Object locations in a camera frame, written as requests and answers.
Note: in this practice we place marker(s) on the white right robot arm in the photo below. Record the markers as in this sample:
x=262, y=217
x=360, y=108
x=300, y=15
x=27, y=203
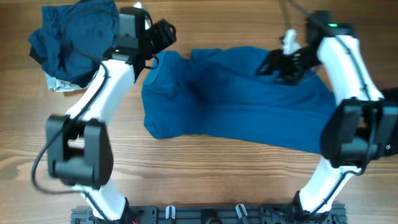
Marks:
x=360, y=127

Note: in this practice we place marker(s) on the grey white folded garment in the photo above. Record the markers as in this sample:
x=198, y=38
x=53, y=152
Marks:
x=56, y=85

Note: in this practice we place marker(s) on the black garment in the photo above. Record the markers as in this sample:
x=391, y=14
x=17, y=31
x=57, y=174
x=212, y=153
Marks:
x=390, y=94

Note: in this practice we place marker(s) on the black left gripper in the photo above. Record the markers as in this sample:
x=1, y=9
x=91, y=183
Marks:
x=164, y=37

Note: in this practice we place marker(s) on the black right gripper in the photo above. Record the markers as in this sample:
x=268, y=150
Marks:
x=273, y=61

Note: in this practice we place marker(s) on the blue polo shirt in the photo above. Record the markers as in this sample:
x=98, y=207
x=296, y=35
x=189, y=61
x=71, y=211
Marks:
x=216, y=92

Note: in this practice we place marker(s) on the dark blue folded garment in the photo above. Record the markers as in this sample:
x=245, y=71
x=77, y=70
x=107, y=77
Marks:
x=72, y=37

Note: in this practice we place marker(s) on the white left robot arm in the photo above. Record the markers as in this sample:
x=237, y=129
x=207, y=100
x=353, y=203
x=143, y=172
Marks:
x=78, y=147

